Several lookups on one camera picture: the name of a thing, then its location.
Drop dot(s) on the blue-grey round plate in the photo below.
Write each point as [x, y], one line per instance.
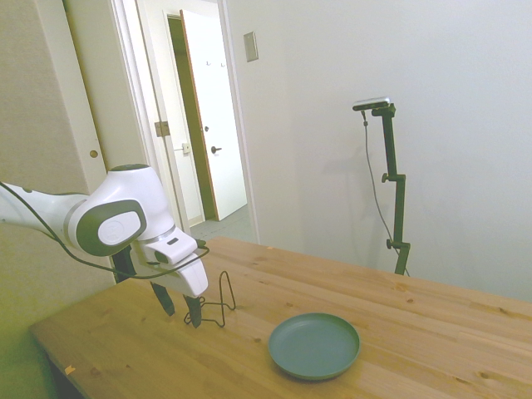
[313, 345]

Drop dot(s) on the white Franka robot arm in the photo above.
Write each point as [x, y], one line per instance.
[120, 195]

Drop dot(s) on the black camera stand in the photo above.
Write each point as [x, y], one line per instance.
[399, 208]

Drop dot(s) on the brass round door knob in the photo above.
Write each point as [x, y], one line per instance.
[94, 154]

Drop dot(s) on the white door latch plate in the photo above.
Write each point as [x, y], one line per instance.
[186, 147]

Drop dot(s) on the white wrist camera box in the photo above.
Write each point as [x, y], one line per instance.
[172, 248]

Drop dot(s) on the white door frame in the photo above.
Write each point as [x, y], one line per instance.
[145, 104]

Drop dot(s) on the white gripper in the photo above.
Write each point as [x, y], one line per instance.
[193, 278]

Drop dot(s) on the silver camera on stand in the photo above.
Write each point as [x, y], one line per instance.
[372, 103]

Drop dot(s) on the grey wall switch plate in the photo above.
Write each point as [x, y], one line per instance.
[250, 46]

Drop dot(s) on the metal door hinge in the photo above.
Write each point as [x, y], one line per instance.
[162, 129]

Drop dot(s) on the white door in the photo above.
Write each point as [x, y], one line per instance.
[216, 124]

